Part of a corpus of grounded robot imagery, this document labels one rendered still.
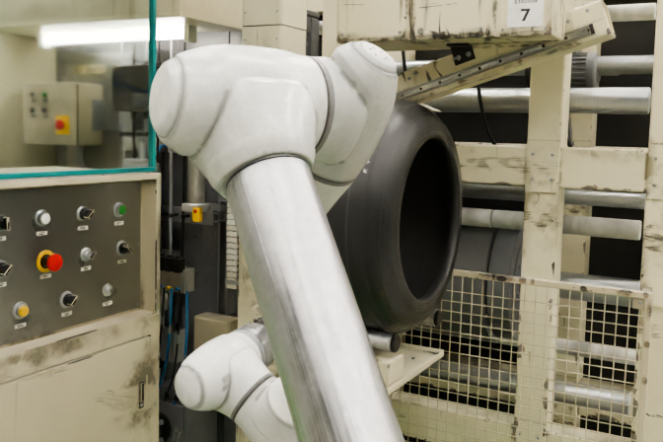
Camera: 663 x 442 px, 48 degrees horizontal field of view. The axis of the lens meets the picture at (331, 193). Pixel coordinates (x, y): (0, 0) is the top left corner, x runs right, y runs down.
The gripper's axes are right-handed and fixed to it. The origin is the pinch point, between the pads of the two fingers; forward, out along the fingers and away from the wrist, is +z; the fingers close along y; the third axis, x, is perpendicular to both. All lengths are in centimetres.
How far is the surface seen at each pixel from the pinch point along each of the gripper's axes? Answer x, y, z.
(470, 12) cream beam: -61, -14, 62
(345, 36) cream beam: -56, 22, 62
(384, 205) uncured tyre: -20.0, -10.9, 13.7
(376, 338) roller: 13.1, -5.8, 18.1
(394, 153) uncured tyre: -30.4, -10.6, 20.2
